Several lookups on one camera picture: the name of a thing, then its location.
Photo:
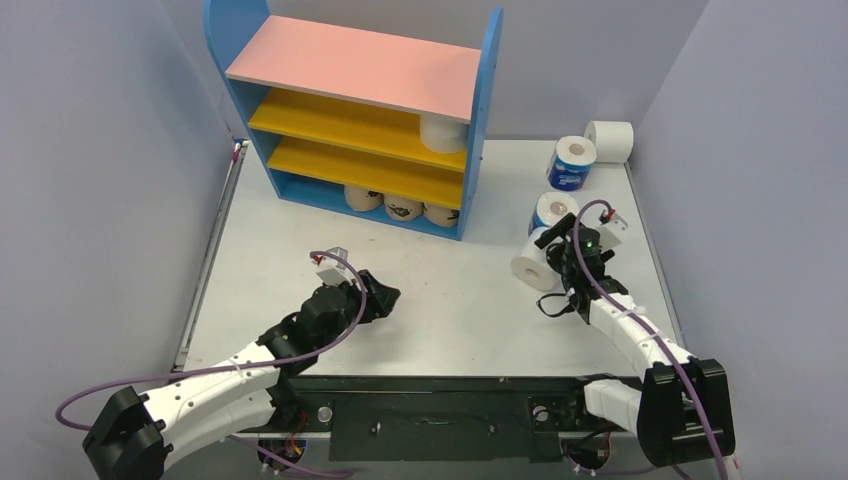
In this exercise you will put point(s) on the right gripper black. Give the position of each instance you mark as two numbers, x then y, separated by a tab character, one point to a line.
562	232

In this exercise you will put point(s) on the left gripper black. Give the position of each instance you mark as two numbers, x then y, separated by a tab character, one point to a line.
379	299

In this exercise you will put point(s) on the blue roll front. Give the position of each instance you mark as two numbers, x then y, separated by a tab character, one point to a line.
550	208

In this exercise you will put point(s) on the blue roll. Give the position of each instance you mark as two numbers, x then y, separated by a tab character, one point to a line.
570	164
550	208

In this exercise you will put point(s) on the blue roll back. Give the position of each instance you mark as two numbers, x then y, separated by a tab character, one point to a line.
570	164

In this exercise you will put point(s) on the brown cartoon roll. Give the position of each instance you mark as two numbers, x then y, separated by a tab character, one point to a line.
401	208
362	199

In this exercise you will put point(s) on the plain white toilet roll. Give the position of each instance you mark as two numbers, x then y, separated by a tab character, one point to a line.
443	135

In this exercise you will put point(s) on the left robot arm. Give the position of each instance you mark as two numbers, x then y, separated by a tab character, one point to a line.
139	435

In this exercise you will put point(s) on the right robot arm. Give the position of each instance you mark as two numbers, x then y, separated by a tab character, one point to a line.
681	412

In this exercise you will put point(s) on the blue pink yellow shelf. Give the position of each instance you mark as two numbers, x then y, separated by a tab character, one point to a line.
327	106

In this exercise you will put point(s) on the white roll lying at back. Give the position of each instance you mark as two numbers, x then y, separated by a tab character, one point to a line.
613	140

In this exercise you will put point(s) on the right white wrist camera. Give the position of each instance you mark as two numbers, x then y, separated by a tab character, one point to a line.
612	230

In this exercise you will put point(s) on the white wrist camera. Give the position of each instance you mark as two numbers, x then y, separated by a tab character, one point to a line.
331	271
612	230

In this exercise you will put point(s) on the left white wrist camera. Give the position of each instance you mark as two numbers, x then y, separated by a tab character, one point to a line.
331	271

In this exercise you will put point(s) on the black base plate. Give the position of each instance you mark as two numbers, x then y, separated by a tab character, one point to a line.
392	418

